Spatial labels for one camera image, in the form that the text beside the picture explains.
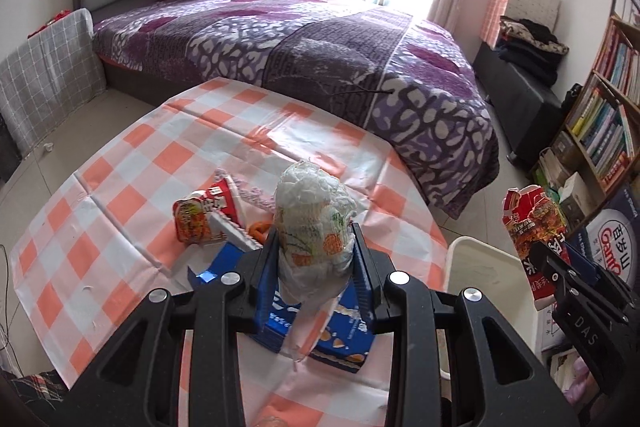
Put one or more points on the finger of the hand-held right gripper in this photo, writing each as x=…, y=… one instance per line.
x=582, y=263
x=580, y=327

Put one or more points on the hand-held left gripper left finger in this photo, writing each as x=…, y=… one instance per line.
x=261, y=288

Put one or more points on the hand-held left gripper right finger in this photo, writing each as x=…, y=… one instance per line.
x=363, y=292

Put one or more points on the blue snack box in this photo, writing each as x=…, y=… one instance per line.
x=345, y=339

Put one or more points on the small orange object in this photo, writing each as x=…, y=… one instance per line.
x=259, y=232

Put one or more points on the torn red noodle packet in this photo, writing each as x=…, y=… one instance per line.
x=530, y=222

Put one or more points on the white printed wrapper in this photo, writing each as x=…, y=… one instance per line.
x=310, y=217

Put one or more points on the red instant noodle packet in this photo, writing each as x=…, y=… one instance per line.
x=200, y=217

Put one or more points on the white plastic bin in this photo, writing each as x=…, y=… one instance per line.
x=480, y=267

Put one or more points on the blue white cardboard carton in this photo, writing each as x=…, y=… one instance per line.
x=612, y=237

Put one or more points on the pile of boxes and bags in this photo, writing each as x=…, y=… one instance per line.
x=565, y=187

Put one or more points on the row of colourful books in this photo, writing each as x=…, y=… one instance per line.
x=605, y=132

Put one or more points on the black bag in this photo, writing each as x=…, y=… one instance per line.
x=572, y=99

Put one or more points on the black storage bench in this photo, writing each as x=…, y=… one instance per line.
x=520, y=107

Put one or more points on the orange white checked tablecloth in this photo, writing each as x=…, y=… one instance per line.
x=125, y=187

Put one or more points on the wooden bookshelf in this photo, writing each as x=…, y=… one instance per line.
x=592, y=79

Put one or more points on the row of thin books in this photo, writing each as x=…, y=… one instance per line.
x=620, y=64

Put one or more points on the pile of dark clothes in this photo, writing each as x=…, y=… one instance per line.
x=530, y=52

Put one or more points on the bed with purple cover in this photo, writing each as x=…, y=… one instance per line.
x=310, y=42

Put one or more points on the dark plaid cloth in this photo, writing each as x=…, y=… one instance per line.
x=30, y=399

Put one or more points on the pink checked panel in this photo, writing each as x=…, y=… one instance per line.
x=495, y=14

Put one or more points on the black box device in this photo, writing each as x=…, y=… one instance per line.
x=9, y=152

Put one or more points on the grey checked cloth rack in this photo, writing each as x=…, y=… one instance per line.
x=45, y=72

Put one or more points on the red cloth item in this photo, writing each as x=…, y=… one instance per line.
x=52, y=19

